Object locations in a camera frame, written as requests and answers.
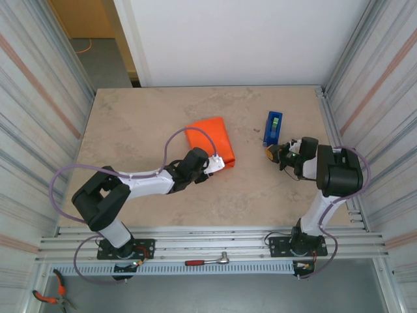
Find red handled ratchet wrench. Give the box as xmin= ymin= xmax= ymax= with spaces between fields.
xmin=184 ymin=251 xmax=231 ymax=267

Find long aluminium table rail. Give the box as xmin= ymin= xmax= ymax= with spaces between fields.
xmin=34 ymin=226 xmax=390 ymax=263

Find grey slotted cable duct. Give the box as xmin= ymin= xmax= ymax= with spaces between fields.
xmin=48 ymin=261 xmax=296 ymax=276

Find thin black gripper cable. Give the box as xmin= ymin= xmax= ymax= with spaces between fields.
xmin=279 ymin=162 xmax=310 ymax=181

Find orange handled pliers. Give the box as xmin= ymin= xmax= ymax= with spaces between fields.
xmin=31 ymin=268 xmax=78 ymax=310

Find white door frame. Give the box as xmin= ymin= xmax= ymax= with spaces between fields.
xmin=112 ymin=0 xmax=154 ymax=88

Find short aluminium table rail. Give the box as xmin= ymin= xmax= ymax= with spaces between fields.
xmin=315 ymin=85 xmax=371 ymax=233

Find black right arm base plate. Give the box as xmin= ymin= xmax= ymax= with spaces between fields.
xmin=268 ymin=236 xmax=328 ymax=258

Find orange wrapping paper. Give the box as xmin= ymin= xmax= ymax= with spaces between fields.
xmin=184 ymin=116 xmax=236 ymax=169

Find blue tape dispenser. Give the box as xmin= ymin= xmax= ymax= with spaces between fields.
xmin=262 ymin=111 xmax=283 ymax=148

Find orange floor cable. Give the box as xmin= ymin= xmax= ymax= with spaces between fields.
xmin=74 ymin=37 xmax=94 ymax=55

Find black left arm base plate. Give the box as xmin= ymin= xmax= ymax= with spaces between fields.
xmin=96 ymin=239 xmax=156 ymax=261

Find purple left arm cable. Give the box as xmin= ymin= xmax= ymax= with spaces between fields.
xmin=51 ymin=127 xmax=220 ymax=284

